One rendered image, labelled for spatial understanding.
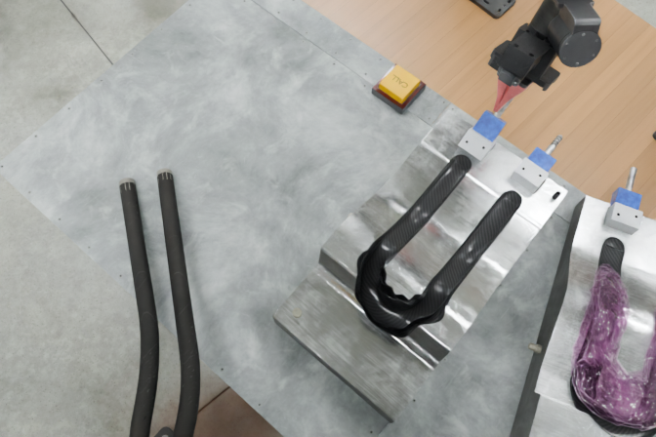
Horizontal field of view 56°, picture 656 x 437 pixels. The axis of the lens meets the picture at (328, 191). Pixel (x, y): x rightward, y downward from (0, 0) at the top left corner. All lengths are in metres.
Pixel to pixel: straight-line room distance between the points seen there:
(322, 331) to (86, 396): 1.11
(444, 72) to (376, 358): 0.62
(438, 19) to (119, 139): 0.73
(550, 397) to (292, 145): 0.64
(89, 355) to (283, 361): 1.03
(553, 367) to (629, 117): 0.57
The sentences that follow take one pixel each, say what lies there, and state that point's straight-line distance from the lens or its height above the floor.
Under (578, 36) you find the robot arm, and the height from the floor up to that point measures 1.22.
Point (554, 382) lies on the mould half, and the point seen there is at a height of 0.87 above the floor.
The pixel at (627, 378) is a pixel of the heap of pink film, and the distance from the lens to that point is 1.11.
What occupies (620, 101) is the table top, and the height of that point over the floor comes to 0.80.
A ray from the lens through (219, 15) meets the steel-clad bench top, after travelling 1.43.
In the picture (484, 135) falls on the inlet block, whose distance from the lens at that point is 1.14.
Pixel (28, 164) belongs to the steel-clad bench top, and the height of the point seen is 0.80.
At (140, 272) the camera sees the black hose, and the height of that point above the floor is 0.86.
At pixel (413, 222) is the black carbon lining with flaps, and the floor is 0.88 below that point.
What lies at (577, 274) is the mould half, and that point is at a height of 0.88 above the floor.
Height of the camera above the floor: 1.90
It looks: 67 degrees down
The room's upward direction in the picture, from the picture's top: straight up
